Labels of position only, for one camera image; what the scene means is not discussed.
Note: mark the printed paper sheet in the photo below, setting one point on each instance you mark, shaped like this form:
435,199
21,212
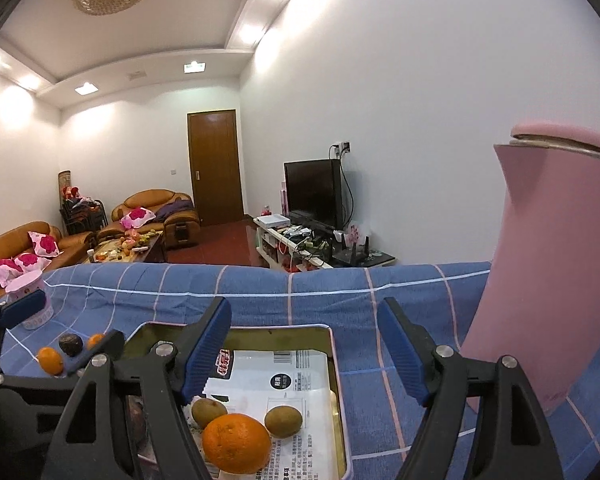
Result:
300,385

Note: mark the purple cloth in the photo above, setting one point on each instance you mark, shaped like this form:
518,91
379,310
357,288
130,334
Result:
175,207

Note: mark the ceiling air vent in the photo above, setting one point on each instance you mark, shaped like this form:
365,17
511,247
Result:
135,75

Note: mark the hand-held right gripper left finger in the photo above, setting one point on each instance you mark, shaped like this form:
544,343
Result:
205,355

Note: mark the pink gift bag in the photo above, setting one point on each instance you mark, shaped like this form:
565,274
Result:
284,197

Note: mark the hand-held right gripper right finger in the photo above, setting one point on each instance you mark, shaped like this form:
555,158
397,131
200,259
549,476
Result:
405,360

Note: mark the tall patterned scroll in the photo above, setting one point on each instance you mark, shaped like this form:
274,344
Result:
64,182

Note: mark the white television stand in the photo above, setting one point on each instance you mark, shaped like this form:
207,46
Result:
280,245

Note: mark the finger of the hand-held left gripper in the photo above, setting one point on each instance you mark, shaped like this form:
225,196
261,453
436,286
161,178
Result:
105,344
22,308

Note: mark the pink flowered plastic bag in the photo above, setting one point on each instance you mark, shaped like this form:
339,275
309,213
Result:
354,235

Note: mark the small orange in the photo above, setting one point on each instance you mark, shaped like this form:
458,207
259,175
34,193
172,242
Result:
50,361
95,340

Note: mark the coffee table with snacks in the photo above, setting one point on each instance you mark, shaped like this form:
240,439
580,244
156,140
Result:
125,249

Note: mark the small brown kiwi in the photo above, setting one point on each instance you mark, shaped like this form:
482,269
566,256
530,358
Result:
207,410
282,420

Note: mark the pink floral cushion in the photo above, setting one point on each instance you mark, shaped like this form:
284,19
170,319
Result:
2,272
32,261
44,244
137,217

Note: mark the brown wooden door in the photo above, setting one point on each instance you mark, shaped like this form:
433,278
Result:
215,170

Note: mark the dark water chestnut back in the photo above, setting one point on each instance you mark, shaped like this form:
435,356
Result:
71,344

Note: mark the white flat box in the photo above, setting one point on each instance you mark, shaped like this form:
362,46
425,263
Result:
272,220

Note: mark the pink tin box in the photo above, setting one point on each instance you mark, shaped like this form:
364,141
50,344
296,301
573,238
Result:
280,335

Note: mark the stacked dark chairs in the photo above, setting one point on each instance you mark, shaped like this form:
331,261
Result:
82,215

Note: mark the square ceiling light panel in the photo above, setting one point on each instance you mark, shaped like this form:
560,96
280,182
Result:
194,67
87,88

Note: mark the large orange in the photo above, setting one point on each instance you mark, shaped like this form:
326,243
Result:
236,442

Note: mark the brown leather armchair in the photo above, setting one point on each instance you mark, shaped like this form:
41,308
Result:
145,197

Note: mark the brown leather sofa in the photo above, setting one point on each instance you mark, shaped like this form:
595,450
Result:
10,237

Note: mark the purple passion fruit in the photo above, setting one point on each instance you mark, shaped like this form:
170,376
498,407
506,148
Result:
136,422

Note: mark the wall power socket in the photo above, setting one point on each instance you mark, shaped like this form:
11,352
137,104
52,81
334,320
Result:
341,148

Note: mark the pink white paper cup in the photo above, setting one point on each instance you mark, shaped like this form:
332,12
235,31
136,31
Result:
27,285

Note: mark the black television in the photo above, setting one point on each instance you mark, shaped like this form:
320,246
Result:
312,192

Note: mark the blue plaid cloth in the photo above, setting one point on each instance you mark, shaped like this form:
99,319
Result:
305,295

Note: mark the pink kettle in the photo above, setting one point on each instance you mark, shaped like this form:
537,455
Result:
555,260

